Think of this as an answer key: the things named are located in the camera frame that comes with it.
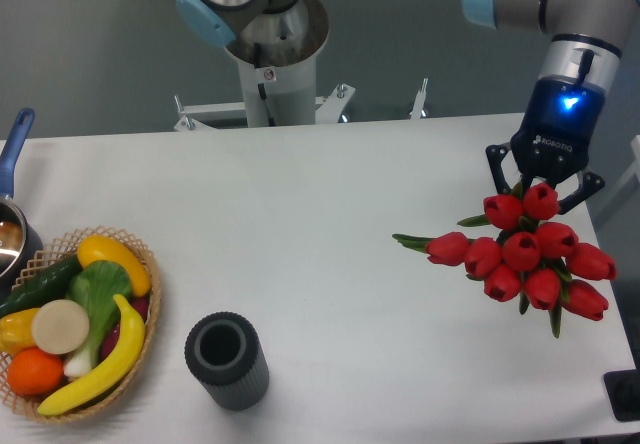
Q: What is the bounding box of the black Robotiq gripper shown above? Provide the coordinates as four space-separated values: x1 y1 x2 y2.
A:
485 79 605 214

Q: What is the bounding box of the red tulip bouquet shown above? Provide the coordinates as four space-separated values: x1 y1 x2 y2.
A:
392 183 617 337

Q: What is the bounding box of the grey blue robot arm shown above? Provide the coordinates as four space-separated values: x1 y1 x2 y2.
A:
176 0 639 212

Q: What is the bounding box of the dark grey ribbed vase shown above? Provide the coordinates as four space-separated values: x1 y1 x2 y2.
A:
184 312 270 411

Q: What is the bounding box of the black device at edge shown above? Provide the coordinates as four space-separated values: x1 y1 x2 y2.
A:
603 369 640 422

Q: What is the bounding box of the purple red vegetable toy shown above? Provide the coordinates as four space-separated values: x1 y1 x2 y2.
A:
100 297 149 361

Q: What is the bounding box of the yellow plastic banana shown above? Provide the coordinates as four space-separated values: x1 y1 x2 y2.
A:
37 294 145 417

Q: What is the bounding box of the yellow squash toy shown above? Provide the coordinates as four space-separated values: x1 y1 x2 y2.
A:
77 234 151 298

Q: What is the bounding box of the green bok choy toy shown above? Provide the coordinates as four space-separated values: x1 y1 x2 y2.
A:
64 260 132 380

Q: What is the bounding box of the woven wicker basket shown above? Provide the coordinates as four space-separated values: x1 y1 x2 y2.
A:
1 226 162 424

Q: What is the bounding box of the green cucumber toy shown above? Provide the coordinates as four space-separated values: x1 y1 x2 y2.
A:
1 254 82 317

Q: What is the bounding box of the beige round disc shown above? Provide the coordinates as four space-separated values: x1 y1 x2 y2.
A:
31 299 90 355

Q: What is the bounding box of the orange plastic fruit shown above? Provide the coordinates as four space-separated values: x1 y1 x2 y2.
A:
7 347 63 396

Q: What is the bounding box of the yellow bell pepper toy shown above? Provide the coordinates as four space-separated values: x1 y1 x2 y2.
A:
1 308 39 355

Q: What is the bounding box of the white frame at right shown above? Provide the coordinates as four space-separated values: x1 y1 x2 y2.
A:
592 135 639 229

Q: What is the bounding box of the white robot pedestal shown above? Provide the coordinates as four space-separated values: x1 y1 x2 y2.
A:
172 0 430 133

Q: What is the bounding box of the blue handled saucepan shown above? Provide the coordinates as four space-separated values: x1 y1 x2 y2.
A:
1 108 43 301

